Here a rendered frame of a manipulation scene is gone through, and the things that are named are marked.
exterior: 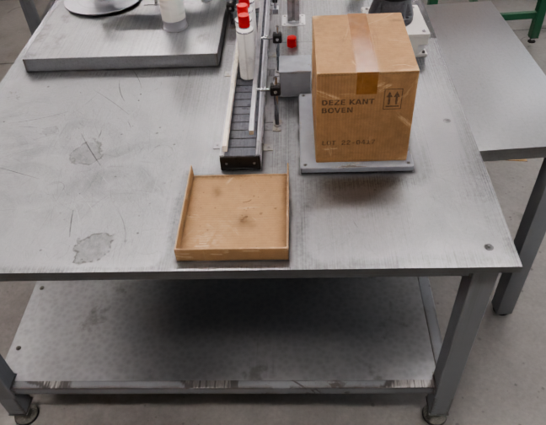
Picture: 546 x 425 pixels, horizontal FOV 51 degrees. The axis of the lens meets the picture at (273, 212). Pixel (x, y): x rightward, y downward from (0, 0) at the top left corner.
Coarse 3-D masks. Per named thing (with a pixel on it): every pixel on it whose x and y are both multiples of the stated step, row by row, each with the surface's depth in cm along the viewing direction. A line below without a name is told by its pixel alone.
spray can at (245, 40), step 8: (240, 16) 164; (248, 16) 164; (240, 24) 166; (248, 24) 166; (240, 32) 166; (248, 32) 166; (240, 40) 168; (248, 40) 168; (240, 48) 170; (248, 48) 170; (240, 56) 172; (248, 56) 172; (240, 64) 174; (248, 64) 173; (240, 72) 177; (248, 72) 175; (248, 80) 177
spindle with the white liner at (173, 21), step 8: (160, 0) 196; (168, 0) 195; (176, 0) 196; (160, 8) 199; (168, 8) 197; (176, 8) 198; (184, 8) 201; (168, 16) 199; (176, 16) 199; (184, 16) 202; (168, 24) 202; (176, 24) 201; (184, 24) 203
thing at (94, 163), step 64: (320, 0) 227; (0, 128) 174; (64, 128) 172; (128, 128) 171; (192, 128) 169; (448, 128) 164; (0, 192) 153; (64, 192) 152; (128, 192) 150; (320, 192) 147; (384, 192) 146; (448, 192) 145; (0, 256) 136; (64, 256) 135; (128, 256) 134; (320, 256) 131; (384, 256) 130; (448, 256) 130; (512, 256) 129
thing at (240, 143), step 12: (264, 0) 218; (264, 12) 211; (264, 24) 204; (240, 84) 176; (252, 84) 176; (240, 96) 171; (240, 108) 167; (240, 120) 163; (240, 132) 158; (228, 144) 155; (240, 144) 155; (252, 144) 154; (228, 156) 151; (240, 156) 151; (252, 156) 151
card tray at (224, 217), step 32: (192, 192) 149; (224, 192) 148; (256, 192) 147; (288, 192) 143; (192, 224) 140; (224, 224) 140; (256, 224) 139; (288, 224) 137; (192, 256) 131; (224, 256) 131; (256, 256) 131; (288, 256) 131
